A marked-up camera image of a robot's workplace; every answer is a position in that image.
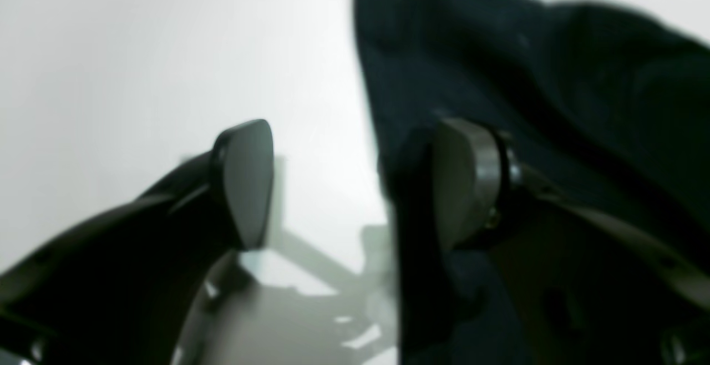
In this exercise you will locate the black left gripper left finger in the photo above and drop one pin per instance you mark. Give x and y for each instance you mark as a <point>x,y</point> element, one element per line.
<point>118,287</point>

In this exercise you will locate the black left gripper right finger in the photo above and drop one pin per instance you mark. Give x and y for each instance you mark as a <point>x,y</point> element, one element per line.
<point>587,287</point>

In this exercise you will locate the black T-shirt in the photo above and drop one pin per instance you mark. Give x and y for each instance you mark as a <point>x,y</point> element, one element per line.
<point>606,103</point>

